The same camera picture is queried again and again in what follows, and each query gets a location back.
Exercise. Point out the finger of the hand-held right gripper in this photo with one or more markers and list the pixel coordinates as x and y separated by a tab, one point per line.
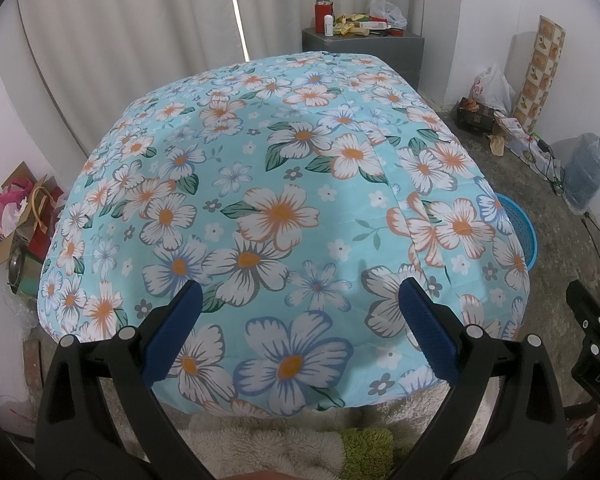
585	305

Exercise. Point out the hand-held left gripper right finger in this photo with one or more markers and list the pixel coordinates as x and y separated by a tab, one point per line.
425	330

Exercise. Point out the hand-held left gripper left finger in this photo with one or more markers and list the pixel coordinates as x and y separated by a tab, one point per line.
177	330

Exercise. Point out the blue plastic wastebasket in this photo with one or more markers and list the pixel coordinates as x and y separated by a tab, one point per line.
522	230

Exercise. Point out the blue water jug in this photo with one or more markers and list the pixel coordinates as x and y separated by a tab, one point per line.
587	170

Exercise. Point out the green shaggy mat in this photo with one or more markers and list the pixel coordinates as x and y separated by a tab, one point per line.
367	452

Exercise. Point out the red brick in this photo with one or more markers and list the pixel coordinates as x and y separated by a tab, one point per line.
34	365

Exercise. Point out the white shaggy rug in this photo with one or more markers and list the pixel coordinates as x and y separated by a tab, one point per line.
280	440

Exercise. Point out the metal tin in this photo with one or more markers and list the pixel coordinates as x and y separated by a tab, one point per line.
27	277

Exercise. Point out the white printed carton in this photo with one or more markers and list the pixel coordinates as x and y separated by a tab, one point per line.
517	142

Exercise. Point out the brown paper scrap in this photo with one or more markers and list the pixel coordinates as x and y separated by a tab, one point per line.
497	144

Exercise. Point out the brown cardboard box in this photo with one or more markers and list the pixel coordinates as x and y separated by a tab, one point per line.
2	255

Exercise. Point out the floral blue blanket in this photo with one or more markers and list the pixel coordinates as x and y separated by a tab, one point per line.
280	160

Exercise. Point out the pink tissue paper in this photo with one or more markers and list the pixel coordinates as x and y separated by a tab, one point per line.
12	195

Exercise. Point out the dark cardboard box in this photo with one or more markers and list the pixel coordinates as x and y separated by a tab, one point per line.
475	117

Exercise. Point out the white printed plastic bag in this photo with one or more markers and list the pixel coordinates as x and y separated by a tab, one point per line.
490	90

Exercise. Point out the tile-patterned board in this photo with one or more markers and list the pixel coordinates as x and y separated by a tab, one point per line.
540	70

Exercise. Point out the grey cabinet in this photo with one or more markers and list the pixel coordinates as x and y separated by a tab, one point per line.
395	55

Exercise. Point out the white curtain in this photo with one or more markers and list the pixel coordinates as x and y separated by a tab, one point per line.
130	35

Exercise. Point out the small white bottle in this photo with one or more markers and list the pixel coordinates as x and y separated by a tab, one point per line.
329	26

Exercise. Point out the red thermos flask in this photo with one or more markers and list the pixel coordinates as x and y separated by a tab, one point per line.
322	15

